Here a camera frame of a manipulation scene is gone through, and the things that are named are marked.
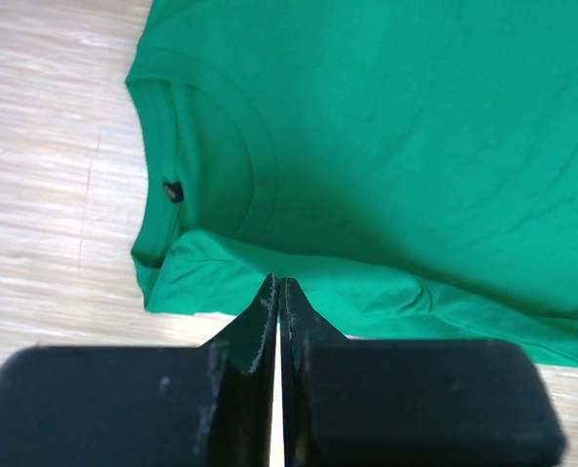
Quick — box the green t-shirt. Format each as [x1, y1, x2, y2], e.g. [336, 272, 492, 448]
[126, 1, 578, 367]

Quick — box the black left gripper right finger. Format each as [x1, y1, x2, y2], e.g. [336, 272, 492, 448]
[278, 279, 567, 466]

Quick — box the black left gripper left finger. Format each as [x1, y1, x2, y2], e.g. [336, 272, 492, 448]
[0, 276, 277, 466]

